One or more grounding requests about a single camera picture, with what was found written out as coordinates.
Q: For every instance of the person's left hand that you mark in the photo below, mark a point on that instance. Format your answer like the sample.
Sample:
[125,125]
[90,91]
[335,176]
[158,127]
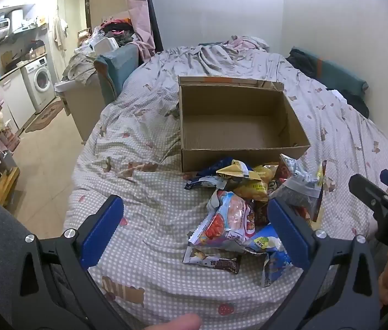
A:
[176,323]

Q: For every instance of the dark cloth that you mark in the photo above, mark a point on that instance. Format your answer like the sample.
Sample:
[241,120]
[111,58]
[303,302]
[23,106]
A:
[359,105]

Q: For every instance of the white plastic box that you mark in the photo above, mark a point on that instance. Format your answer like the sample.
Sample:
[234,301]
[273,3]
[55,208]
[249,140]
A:
[106,45]

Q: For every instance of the dark blue white snack wrapper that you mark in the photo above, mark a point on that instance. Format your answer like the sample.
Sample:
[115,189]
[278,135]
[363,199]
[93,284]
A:
[276,264]

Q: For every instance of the yellow chips bag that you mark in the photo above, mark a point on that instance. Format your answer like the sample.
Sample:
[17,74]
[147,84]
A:
[254,189]

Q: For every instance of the pink white shrimp chips bag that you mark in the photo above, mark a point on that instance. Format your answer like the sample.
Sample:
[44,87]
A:
[230,218]

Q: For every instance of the pink curtain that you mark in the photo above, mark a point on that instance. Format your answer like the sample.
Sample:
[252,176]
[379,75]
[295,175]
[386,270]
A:
[139,13]

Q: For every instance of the blue yellow cartoon snack bag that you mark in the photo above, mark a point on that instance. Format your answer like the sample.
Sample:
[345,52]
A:
[214,175]

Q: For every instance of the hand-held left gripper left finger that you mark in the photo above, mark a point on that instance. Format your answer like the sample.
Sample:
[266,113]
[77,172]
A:
[103,233]

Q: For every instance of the hanging cream towel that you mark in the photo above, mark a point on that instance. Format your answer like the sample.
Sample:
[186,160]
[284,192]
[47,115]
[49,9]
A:
[59,29]

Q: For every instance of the brown floor mat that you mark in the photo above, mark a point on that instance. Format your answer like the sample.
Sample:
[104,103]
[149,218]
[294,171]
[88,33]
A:
[44,115]

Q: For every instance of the white kitchen cabinet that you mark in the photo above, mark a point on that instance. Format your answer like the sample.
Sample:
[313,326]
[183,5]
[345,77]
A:
[15,99]

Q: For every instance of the pink crumpled cloth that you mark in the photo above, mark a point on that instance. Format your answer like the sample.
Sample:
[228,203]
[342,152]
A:
[249,43]

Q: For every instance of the black pole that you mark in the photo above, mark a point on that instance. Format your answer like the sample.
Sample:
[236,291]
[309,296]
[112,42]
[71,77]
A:
[154,24]

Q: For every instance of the grey crumpled clothing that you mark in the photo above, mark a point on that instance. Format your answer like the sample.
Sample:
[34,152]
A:
[79,67]

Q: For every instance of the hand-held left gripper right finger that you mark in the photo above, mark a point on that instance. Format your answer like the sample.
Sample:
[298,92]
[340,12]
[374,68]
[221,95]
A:
[288,233]

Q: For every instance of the white washing machine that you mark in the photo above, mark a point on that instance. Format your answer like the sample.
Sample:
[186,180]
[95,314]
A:
[39,82]

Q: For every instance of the black garment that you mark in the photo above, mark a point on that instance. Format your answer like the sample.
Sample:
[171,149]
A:
[302,62]

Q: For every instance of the clear bag of dark snack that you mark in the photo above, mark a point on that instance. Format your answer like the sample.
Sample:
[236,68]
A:
[297,196]

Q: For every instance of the brown cardboard box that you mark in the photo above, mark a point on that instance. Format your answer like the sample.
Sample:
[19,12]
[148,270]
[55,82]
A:
[235,123]

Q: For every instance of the grey metal bracket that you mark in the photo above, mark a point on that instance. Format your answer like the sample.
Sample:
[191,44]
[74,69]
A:
[5,160]

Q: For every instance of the brown chocolate bar wrapper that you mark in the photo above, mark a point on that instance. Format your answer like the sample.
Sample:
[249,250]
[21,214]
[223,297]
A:
[214,263]

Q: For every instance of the beige bedside cabinet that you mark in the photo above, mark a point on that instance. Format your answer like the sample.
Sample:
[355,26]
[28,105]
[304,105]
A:
[84,110]

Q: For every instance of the pile of dark clothes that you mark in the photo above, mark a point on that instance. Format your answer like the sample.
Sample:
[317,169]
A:
[120,32]

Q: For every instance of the teal cushion with orange stripe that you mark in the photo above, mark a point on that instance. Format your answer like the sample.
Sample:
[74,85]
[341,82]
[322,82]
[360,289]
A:
[338,75]

